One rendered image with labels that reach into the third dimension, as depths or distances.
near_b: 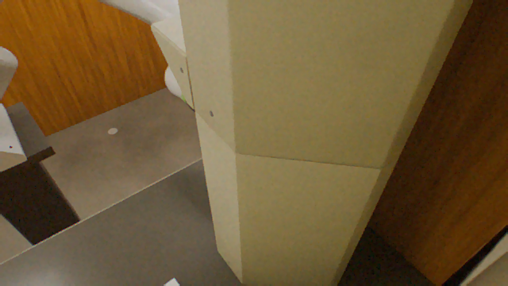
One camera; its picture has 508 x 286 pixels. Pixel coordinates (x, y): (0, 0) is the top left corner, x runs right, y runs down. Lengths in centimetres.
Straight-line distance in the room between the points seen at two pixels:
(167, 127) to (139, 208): 166
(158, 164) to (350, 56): 211
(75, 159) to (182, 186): 167
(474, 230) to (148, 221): 77
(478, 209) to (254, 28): 56
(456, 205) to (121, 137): 229
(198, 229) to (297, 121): 60
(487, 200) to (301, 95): 45
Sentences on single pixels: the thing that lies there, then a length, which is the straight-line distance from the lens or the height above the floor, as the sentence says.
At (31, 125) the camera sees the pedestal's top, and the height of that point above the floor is 94.
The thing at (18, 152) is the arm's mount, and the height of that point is 98.
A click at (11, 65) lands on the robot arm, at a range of 126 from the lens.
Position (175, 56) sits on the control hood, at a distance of 52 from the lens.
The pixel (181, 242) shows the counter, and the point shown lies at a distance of 94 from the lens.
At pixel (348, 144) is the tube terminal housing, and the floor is 145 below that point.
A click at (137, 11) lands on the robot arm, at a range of 99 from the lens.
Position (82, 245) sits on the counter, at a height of 94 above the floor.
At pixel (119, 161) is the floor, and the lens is 249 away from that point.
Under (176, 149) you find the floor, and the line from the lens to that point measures 245.
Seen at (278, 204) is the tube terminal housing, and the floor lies 130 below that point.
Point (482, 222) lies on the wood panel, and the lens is 77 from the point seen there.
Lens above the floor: 176
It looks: 47 degrees down
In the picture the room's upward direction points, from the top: straight up
